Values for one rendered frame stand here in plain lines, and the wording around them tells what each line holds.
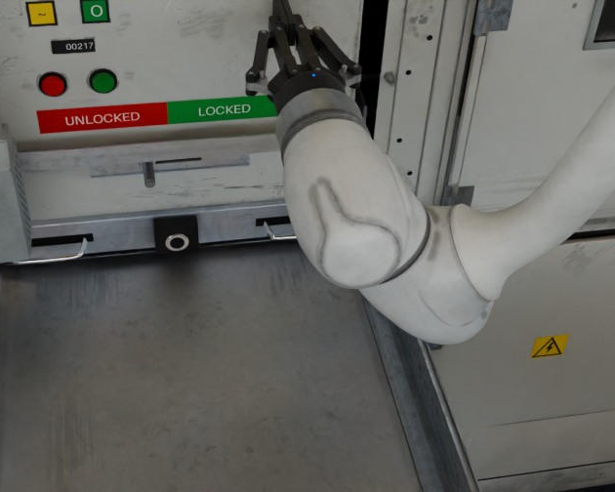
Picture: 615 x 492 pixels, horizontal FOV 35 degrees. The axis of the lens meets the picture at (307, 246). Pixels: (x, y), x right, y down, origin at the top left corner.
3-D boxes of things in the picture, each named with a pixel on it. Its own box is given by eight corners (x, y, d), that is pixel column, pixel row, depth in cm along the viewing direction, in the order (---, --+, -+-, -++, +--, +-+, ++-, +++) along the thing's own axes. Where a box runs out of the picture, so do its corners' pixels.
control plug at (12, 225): (31, 261, 122) (8, 149, 110) (-9, 265, 121) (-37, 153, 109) (32, 221, 127) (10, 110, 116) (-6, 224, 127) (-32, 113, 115)
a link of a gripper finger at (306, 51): (310, 72, 102) (324, 72, 102) (295, 19, 110) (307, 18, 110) (309, 103, 105) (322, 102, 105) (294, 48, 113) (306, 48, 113)
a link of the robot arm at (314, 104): (369, 186, 99) (356, 151, 103) (377, 112, 93) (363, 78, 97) (281, 194, 98) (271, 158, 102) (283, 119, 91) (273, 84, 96)
